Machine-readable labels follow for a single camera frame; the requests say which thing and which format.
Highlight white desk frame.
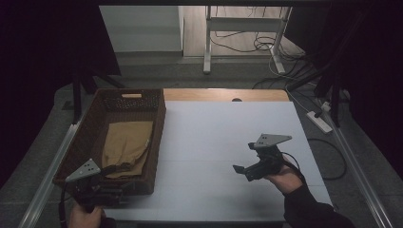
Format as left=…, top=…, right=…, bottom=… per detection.
left=202, top=5, right=293, bottom=75

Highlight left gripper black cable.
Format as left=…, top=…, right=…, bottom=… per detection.
left=57, top=183, right=69, bottom=228

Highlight white table mat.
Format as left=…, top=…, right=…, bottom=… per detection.
left=104, top=100, right=334, bottom=222

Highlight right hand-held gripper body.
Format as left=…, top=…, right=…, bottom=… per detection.
left=243, top=133, right=293, bottom=182

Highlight person's right hand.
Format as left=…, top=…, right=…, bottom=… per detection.
left=264, top=164, right=303, bottom=195

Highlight metal rail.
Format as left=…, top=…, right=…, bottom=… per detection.
left=18, top=122, right=80, bottom=228
left=329, top=117, right=393, bottom=228

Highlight white power strip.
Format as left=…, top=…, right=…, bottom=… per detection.
left=306, top=110, right=334, bottom=135

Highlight wooden table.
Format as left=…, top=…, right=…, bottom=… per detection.
left=163, top=88, right=290, bottom=103

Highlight tangle of black floor cables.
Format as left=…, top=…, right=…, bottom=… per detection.
left=210, top=5, right=307, bottom=63

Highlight dark curtain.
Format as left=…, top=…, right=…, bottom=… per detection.
left=0, top=0, right=122, bottom=188
left=291, top=0, right=403, bottom=179

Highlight brown wicker basket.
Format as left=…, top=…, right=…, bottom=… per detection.
left=52, top=88, right=167, bottom=196

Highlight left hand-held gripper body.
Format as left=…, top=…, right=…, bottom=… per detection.
left=65, top=159, right=125, bottom=211

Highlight white floor cable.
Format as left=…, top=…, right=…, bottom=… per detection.
left=268, top=56, right=317, bottom=115

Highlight tan pants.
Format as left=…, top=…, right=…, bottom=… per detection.
left=102, top=121, right=154, bottom=180

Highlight person's left hand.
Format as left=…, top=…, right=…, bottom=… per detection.
left=67, top=202, right=106, bottom=228

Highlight black looped floor cable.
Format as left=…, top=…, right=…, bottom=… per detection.
left=307, top=137, right=348, bottom=181

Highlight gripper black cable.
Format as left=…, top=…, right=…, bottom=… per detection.
left=280, top=151, right=307, bottom=184
left=57, top=183, right=69, bottom=228

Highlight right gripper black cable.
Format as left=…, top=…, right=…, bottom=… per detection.
left=280, top=151, right=307, bottom=184

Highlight black stand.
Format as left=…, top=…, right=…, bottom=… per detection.
left=71, top=72, right=126, bottom=125
left=286, top=12, right=345, bottom=128

